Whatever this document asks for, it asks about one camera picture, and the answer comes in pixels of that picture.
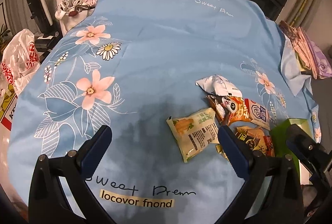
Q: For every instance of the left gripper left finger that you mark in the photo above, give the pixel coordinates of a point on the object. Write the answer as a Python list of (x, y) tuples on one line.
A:
[(47, 200)]

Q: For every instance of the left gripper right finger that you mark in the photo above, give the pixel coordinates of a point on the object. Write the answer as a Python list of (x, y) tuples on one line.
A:
[(283, 201)]

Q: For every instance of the gold black snack bag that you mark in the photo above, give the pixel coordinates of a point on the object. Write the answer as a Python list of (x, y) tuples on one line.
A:
[(255, 139)]

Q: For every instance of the pale green corn snack bag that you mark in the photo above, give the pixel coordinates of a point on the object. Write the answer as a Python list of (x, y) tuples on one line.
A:
[(195, 132)]

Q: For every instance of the green cardboard box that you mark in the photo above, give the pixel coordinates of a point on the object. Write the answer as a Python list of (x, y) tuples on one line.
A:
[(279, 137)]

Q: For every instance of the white red rice cracker pack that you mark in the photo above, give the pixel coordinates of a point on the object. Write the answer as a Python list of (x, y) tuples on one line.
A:
[(257, 114)]

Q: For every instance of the orange panda snack bag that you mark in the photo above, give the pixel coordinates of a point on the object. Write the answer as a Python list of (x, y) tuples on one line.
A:
[(229, 109)]

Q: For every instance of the stack of folded cloths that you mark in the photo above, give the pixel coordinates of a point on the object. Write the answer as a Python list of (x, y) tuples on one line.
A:
[(308, 55)]

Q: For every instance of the white blue snack bag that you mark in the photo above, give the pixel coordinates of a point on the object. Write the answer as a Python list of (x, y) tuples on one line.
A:
[(219, 86)]

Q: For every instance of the white red plastic bag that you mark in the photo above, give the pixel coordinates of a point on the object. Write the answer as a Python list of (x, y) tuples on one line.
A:
[(20, 60)]

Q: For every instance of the blue floral tablecloth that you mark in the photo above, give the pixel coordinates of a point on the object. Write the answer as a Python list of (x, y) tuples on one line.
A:
[(133, 64)]

